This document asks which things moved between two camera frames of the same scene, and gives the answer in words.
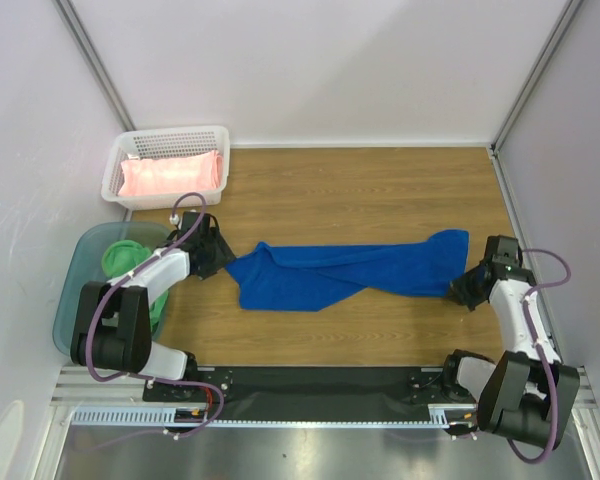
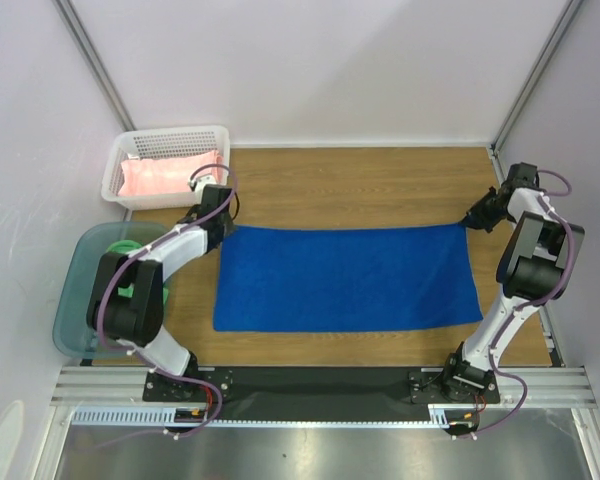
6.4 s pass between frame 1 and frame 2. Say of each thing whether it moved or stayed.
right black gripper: moved
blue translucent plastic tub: stayed
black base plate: stayed
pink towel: stayed
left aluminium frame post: stayed
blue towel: moved
